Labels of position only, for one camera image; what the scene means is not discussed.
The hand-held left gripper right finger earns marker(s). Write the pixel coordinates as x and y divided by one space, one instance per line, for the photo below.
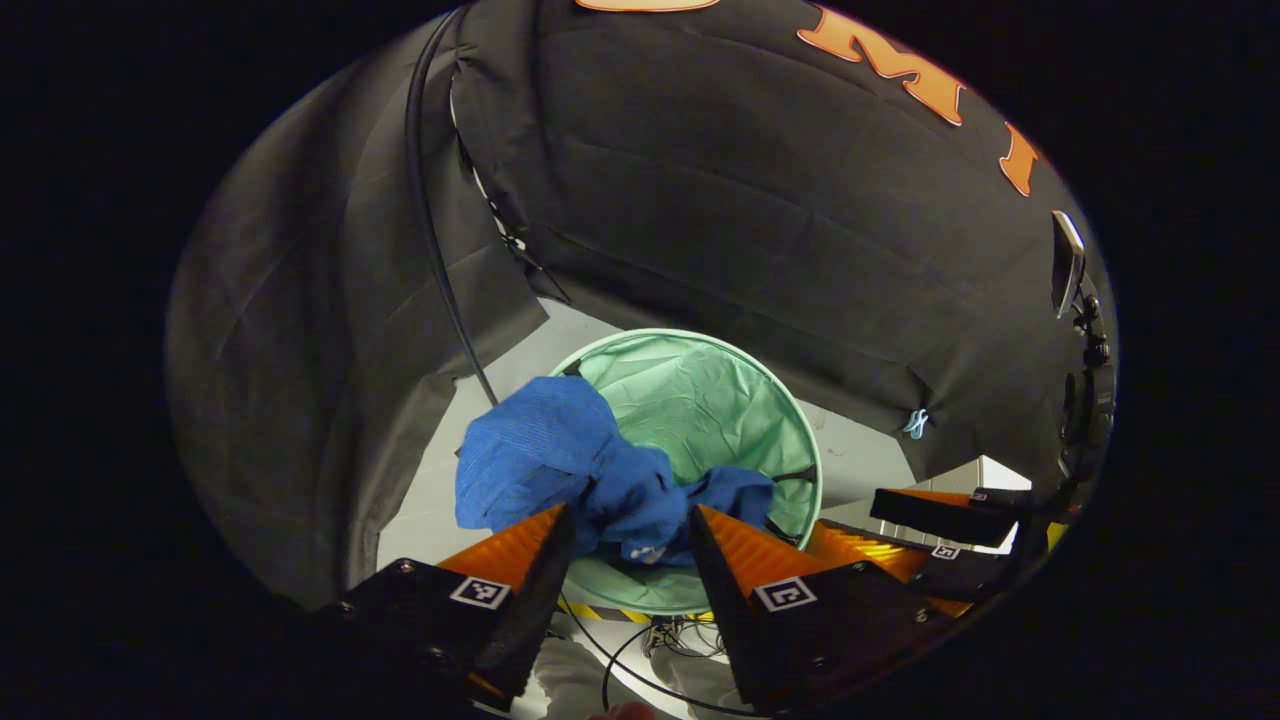
715 580

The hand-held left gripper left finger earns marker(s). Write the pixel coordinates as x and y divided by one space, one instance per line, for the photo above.
545 570

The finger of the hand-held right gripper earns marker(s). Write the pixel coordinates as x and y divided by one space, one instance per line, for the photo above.
950 515
860 555

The green laundry hamper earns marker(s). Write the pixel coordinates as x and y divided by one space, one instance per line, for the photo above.
700 400

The black clothes rack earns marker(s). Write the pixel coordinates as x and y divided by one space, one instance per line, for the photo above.
410 140

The light blue clip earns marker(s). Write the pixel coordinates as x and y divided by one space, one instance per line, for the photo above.
915 423

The plain black backdrop cloth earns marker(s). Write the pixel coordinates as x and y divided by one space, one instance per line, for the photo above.
300 350

